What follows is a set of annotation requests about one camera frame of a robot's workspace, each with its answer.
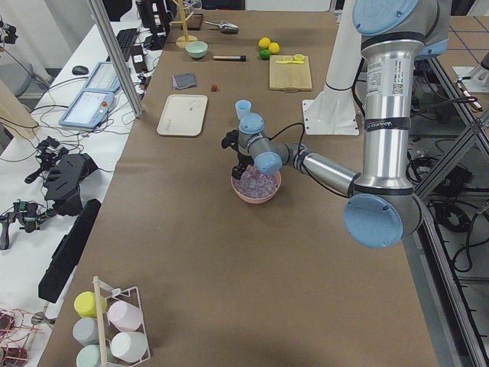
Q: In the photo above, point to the blue teach pendant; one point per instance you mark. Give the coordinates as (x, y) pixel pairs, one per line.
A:
(103, 77)
(88, 109)

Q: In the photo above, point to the black computer mouse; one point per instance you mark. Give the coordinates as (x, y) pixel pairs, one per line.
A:
(80, 70)

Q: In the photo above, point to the wooden mug tree stand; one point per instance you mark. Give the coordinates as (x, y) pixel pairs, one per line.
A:
(185, 12)

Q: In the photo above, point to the cream rabbit tray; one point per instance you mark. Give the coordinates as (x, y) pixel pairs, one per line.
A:
(183, 115)

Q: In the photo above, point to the bamboo cutting board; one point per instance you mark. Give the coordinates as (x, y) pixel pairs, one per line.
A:
(289, 77)

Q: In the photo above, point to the black hand-held gripper device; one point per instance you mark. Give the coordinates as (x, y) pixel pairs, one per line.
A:
(27, 213)

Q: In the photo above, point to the white cup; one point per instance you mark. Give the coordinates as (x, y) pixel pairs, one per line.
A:
(129, 346)

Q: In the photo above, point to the black foam block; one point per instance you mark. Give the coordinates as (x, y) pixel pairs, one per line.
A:
(63, 180)

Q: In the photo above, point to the steel ice scoop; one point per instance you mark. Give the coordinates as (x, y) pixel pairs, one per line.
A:
(224, 27)

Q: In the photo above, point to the whole yellow lemon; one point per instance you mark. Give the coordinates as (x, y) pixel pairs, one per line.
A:
(274, 48)
(264, 43)

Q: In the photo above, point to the green lime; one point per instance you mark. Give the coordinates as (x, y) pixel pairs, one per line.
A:
(265, 54)

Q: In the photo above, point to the grey cup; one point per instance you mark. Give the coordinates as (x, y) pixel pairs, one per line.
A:
(85, 331)

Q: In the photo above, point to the steel muddler black tip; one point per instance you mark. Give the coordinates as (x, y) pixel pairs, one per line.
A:
(241, 58)

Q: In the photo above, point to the black keyboard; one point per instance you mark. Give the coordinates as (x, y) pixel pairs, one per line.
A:
(126, 39)

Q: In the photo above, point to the aluminium frame post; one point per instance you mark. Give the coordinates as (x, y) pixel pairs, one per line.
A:
(100, 17)

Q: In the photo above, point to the mint green bowl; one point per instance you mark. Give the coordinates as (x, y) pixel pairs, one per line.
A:
(197, 49)

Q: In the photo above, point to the pink cup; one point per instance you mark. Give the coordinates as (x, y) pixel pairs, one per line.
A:
(124, 316)

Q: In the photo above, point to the clear ice cubes pile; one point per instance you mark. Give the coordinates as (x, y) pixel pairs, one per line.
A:
(255, 185)

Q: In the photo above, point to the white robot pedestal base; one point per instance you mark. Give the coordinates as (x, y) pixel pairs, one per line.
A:
(332, 112)

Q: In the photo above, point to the light blue plastic cup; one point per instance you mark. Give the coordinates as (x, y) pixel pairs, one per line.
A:
(242, 108)

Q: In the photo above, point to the black long bar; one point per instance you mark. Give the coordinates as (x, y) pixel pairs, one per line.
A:
(68, 253)

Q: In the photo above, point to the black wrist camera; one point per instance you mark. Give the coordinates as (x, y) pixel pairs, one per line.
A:
(231, 140)

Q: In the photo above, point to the mint green cup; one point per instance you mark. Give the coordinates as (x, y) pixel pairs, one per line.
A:
(89, 356)

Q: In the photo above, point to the white wire cup rack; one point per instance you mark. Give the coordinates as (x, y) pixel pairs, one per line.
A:
(106, 295)

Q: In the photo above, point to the pink bowl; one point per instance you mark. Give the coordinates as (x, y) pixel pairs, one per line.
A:
(263, 200)

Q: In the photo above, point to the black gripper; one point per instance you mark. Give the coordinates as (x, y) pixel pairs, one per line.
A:
(242, 158)

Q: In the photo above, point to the grey folded cloth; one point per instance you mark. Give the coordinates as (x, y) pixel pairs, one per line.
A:
(184, 81)

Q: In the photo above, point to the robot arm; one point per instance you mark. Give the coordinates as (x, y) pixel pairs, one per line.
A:
(381, 206)

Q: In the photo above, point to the yellow cup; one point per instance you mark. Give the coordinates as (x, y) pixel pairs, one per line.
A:
(85, 304)

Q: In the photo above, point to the yellow plastic knife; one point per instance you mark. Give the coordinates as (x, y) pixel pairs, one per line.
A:
(289, 61)

